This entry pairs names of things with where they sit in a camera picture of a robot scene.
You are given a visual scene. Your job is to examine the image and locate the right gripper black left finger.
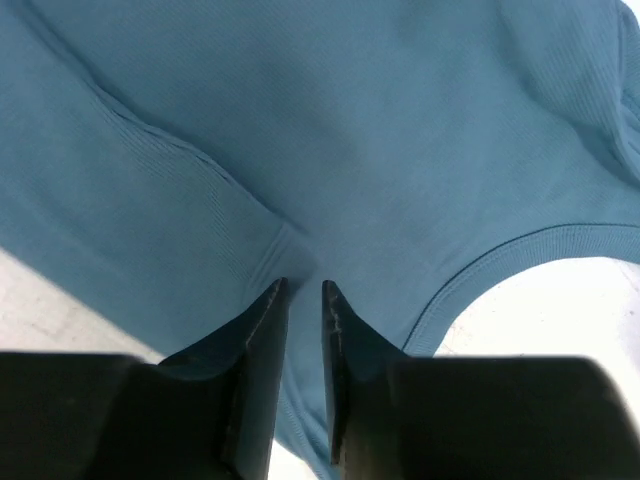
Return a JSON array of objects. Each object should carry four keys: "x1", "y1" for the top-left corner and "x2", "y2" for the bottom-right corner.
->
[{"x1": 1, "y1": 279, "x2": 289, "y2": 479}]

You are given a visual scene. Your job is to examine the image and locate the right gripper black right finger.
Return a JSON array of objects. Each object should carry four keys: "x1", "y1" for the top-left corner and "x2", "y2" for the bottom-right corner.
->
[{"x1": 322, "y1": 281, "x2": 639, "y2": 479}]

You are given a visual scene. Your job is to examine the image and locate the light teal tank top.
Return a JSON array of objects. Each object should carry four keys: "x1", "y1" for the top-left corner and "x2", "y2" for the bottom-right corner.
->
[{"x1": 1, "y1": 1, "x2": 639, "y2": 479}]

